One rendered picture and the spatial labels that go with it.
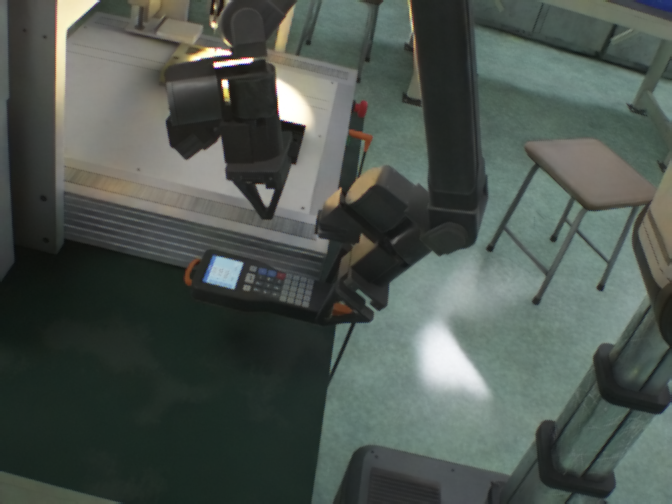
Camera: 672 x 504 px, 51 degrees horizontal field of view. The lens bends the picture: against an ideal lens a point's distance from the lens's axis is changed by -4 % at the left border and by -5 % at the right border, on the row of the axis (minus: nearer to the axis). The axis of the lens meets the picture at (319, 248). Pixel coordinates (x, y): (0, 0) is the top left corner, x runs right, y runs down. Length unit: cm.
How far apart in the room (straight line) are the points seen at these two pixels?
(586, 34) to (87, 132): 427
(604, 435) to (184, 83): 81
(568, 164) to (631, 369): 153
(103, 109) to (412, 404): 122
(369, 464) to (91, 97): 96
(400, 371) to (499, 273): 70
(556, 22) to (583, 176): 273
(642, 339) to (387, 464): 75
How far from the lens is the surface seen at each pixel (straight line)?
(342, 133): 148
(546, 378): 244
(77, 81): 153
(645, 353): 111
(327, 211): 91
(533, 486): 132
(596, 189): 252
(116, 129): 137
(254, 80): 83
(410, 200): 88
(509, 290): 270
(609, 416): 118
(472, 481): 171
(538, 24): 517
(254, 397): 106
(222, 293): 98
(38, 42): 106
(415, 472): 167
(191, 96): 84
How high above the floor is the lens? 155
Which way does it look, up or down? 37 degrees down
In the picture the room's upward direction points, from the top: 15 degrees clockwise
